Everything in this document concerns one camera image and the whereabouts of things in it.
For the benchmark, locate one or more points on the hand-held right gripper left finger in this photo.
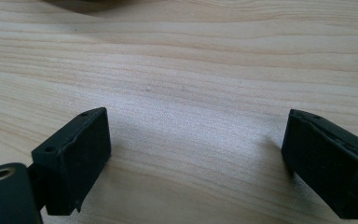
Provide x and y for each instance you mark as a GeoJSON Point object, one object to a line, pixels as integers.
{"type": "Point", "coordinates": [74, 165]}

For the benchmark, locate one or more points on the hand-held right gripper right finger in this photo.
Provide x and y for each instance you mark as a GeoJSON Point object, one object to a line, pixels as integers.
{"type": "Point", "coordinates": [329, 168]}

